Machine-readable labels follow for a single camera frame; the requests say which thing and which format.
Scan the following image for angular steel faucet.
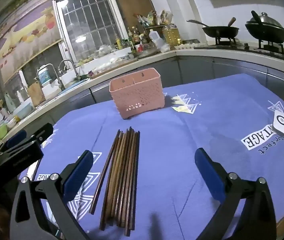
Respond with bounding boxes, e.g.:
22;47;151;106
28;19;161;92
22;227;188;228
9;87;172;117
41;64;66;90

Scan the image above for fruit printed window blind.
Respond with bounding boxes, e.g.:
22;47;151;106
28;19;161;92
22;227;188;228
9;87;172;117
0;0;63;80

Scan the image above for white plastic jug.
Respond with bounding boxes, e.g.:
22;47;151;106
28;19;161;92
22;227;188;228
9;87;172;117
149;29;164;48

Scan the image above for pink plastic utensil basket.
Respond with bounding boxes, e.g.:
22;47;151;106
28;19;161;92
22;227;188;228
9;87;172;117
109;68;164;119

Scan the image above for green bowl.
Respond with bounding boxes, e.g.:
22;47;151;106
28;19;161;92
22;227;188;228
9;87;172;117
0;124;9;140

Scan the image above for barred window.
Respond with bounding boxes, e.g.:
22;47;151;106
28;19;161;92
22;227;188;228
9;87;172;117
52;0;132;63

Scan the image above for shelf of seasoning packets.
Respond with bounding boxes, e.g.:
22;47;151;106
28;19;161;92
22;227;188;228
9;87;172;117
137;10;175;30

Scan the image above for arched steel faucet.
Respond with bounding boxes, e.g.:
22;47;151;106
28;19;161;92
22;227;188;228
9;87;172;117
58;59;79;80

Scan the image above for egg tray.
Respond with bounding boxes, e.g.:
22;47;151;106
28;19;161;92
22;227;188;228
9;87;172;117
174;41;200;50

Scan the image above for group of sauce bottles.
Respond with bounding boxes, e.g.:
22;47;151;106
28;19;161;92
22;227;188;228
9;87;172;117
114;26;150;52

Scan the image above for steel pan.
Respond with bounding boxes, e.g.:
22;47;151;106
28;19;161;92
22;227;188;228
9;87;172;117
134;49;161;57

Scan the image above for small wooden cutting board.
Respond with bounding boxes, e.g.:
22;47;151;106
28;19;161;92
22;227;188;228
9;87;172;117
27;82;46;107

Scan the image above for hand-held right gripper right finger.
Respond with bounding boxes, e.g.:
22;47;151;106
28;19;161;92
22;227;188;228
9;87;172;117
194;148;277;240

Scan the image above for black gas stove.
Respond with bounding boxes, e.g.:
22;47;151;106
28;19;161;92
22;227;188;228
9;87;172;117
194;37;284;63

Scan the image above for pale blue plastic container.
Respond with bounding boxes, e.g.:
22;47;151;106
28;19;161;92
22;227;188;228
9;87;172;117
15;104;34;119

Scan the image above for brown cardboard panel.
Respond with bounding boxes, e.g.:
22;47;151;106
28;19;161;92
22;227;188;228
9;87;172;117
117;0;155;28

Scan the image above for green leafy vegetable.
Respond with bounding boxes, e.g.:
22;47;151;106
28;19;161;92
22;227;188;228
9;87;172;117
76;72;93;81

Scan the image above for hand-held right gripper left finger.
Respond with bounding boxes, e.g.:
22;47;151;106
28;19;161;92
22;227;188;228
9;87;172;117
9;150;94;240

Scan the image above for yellow cooking oil bottle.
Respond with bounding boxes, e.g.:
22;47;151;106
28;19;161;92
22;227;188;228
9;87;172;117
162;24;181;46

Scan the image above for bundle of wooden chopsticks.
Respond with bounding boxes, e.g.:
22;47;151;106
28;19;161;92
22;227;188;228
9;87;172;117
89;126;140;237

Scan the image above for black wok with steel lid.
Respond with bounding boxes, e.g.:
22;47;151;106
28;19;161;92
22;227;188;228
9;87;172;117
245;10;284;44

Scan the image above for blue printed tablecloth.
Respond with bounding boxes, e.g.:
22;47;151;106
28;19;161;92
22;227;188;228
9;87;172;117
20;74;284;240

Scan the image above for grey kitchen cabinets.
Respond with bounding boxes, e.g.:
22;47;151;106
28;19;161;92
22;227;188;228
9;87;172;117
32;55;284;130

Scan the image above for black frying pan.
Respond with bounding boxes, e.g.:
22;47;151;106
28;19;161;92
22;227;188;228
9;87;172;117
186;17;240;38

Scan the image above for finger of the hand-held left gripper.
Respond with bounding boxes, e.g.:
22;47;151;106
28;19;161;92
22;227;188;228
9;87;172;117
6;123;54;150
0;140;44;173

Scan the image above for large wooden board with dumplings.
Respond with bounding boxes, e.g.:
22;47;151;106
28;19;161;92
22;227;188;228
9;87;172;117
92;57;139;78

